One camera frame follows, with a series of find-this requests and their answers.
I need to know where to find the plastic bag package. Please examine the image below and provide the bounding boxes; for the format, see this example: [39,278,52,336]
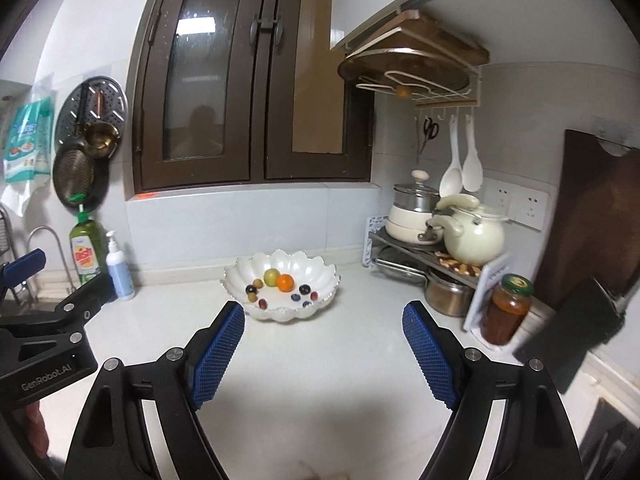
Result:
[2,74,56,218]

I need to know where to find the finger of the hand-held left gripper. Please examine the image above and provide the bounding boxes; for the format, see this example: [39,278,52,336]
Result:
[0,249,47,306]
[0,273,115,338]

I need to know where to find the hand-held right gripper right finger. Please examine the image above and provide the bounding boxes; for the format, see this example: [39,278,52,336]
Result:
[402,301,586,480]

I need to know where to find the steel saucepan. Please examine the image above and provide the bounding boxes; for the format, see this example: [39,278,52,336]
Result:
[424,269,483,318]

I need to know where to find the person's left hand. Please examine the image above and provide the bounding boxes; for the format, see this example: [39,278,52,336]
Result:
[25,400,50,458]

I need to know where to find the white plastic rack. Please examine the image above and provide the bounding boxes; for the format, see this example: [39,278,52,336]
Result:
[361,215,391,267]

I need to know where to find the white pump bottle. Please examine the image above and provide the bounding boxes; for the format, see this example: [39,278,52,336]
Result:
[104,230,136,301]

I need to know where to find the glass sauce jar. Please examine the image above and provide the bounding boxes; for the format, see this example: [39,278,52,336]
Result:
[480,274,533,346]

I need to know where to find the white wire rack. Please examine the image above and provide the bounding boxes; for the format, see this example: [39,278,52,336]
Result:
[345,7,483,123]

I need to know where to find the steel pan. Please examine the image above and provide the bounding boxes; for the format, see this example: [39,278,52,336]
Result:
[372,256,431,281]

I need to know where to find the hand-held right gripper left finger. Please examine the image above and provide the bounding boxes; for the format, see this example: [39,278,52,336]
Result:
[65,300,246,480]

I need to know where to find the white wall socket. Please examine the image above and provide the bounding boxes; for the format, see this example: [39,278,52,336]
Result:
[510,185,549,231]
[482,177,513,216]

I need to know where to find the black cleaver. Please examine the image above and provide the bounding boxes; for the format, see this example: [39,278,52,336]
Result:
[515,275,626,395]

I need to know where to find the brass ladle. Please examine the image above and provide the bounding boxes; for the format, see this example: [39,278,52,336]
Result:
[82,87,121,158]

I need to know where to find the perforated metal steamer plate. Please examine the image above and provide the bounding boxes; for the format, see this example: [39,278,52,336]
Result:
[55,76,128,158]

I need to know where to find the black scissors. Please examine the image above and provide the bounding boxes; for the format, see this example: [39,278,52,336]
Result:
[417,117,440,156]

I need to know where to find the black stove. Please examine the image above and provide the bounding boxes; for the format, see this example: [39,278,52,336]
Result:
[580,395,640,480]

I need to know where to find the brown window sash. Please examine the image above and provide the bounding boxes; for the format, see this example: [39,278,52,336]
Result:
[262,0,375,181]
[132,0,273,191]

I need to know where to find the dark wooden cutting board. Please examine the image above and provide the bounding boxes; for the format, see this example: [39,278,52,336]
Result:
[530,129,640,311]

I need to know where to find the white scalloped bowl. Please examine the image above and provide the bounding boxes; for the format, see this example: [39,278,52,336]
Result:
[222,250,342,322]

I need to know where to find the cream frying pan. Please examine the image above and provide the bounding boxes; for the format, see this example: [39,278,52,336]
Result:
[384,220,446,245]

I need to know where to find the dark mesh strainer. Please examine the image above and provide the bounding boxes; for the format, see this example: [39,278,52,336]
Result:
[52,140,110,211]

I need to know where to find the cardboard sheet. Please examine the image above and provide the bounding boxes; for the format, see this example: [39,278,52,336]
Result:
[291,25,346,155]

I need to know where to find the white rice paddle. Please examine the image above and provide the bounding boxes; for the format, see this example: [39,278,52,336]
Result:
[461,114,484,193]

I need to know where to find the cream saucepan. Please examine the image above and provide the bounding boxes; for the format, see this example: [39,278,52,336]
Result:
[387,205,446,228]

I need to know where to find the white soup ladle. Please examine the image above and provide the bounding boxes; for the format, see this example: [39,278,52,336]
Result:
[439,115,463,197]

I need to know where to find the metal faucet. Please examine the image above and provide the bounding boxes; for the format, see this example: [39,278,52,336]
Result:
[27,226,76,293]

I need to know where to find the woven brown trivet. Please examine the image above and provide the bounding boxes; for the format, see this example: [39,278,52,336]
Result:
[434,250,483,276]

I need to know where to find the green dish soap bottle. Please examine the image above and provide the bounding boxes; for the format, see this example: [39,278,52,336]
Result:
[67,192,103,286]

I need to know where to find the wooden rod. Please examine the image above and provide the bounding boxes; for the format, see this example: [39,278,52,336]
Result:
[414,99,476,110]

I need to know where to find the cream kettle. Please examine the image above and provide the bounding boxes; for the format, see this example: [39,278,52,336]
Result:
[425,194,509,267]

